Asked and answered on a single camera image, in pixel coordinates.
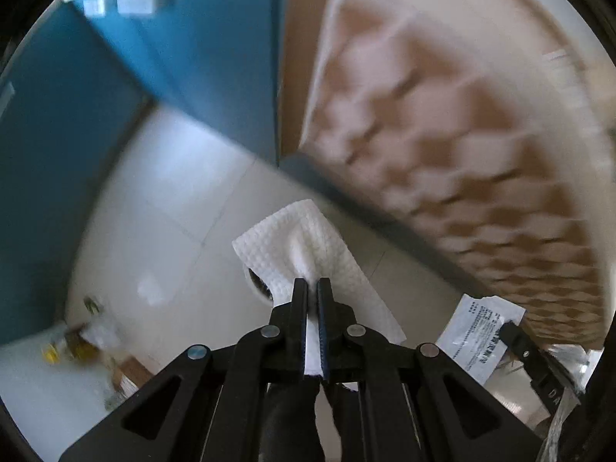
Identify yellow oil bottle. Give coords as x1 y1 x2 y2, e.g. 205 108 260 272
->
43 327 97 364

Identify wooden cabinet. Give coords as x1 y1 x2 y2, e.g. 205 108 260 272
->
279 0 347 159

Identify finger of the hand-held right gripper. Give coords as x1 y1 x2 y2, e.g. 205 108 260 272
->
498 321 573 415

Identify person's legs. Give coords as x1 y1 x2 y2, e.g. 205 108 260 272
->
262 380 357 462

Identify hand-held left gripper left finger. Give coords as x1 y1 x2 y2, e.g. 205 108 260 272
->
59 276 309 462

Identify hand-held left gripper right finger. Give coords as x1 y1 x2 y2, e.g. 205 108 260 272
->
316 276 547 462

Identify blue cabinet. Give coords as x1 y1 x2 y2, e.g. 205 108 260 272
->
0 0 290 347

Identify checkered tablecloth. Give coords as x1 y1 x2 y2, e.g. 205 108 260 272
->
298 0 607 347

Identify printed white paper sheet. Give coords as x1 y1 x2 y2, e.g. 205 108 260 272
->
435 293 526 386

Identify cardboard box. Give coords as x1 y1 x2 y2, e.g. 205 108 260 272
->
110 356 157 395

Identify white paper towel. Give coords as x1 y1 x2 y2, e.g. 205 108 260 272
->
232 199 407 376

